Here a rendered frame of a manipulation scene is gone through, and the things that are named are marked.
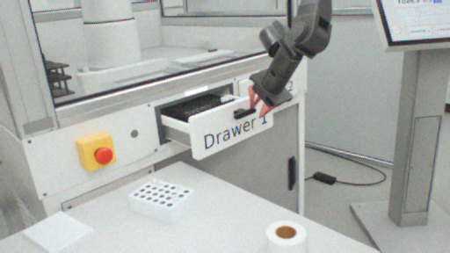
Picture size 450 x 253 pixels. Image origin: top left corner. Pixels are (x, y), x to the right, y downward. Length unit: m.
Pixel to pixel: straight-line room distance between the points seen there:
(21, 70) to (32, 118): 0.10
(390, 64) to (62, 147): 2.03
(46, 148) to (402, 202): 1.60
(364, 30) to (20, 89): 2.08
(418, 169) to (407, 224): 0.30
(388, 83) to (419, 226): 0.91
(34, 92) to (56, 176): 0.19
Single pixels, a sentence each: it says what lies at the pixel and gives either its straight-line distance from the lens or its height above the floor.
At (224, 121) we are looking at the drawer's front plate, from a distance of 0.91.
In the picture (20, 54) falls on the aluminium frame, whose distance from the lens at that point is 0.83.
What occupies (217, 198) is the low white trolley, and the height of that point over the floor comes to 0.76.
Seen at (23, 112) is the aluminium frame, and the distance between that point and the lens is 0.85.
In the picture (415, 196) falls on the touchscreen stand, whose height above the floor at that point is 0.21.
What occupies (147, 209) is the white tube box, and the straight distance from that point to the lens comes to 0.80.
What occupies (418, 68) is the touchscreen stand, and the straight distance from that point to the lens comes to 1.72.
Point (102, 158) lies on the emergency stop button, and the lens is 0.85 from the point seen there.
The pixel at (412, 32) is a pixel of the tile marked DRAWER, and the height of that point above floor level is 1.00.
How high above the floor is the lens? 1.20
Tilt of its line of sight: 21 degrees down
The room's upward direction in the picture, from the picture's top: 5 degrees counter-clockwise
